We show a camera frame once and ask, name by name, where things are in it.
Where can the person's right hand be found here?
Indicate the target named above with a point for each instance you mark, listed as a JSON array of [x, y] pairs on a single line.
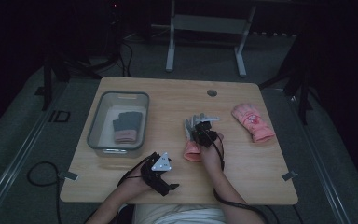
[[211, 155]]

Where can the gray knit glove pink cuff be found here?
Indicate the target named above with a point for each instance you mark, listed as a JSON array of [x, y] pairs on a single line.
[[128, 123]]

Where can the pink padded glove with print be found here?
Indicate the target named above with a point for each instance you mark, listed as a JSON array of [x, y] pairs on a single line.
[[251, 122]]

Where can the white desk frame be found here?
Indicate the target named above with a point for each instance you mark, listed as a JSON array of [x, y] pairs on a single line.
[[208, 24]]

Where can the person's left hand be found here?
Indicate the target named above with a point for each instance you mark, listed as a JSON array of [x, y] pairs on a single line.
[[133, 185]]

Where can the black tripod stand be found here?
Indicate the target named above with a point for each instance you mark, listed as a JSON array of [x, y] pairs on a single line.
[[295, 81], [62, 67]]

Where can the gray round table grommet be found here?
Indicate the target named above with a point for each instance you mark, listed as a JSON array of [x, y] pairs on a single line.
[[212, 92]]

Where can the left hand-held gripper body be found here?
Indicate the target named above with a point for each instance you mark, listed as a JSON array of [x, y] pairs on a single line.
[[160, 165]]

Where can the gray table edge clip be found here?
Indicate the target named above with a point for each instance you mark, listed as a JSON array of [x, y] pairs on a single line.
[[289, 175], [70, 176]]

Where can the gray knit glove with label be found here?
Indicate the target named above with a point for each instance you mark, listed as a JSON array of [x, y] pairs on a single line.
[[126, 141]]

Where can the pink padded glove gray palm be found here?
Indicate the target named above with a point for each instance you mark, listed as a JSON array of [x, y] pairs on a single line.
[[192, 152]]

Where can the person's white shirt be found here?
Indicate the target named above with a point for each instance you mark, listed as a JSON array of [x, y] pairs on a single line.
[[180, 214]]

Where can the gray plastic bin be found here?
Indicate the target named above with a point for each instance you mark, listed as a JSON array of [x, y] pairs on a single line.
[[97, 130]]

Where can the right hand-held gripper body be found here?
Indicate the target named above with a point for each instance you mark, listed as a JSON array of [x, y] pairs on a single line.
[[205, 138]]

